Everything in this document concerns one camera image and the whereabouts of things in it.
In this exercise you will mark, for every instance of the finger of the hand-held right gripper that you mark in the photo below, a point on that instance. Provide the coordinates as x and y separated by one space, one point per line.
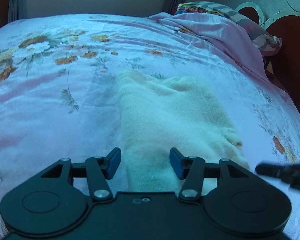
272 170

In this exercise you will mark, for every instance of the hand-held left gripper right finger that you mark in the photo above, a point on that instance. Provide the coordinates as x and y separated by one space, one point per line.
176 163

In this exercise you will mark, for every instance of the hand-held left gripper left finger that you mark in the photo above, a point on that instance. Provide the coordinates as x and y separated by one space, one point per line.
115 162

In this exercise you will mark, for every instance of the cream knit sweater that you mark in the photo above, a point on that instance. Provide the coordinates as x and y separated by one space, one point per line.
170 120

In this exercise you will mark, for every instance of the floral bed sheet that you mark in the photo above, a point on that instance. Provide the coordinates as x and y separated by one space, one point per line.
52 92

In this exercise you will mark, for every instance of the red-brown headboard with white trim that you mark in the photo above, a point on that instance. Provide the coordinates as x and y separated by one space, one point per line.
290 55

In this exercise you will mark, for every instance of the pink quilt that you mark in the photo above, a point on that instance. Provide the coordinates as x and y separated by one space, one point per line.
222 35

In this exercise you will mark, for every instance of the colourful striped pillow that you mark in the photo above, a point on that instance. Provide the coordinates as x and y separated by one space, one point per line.
230 12

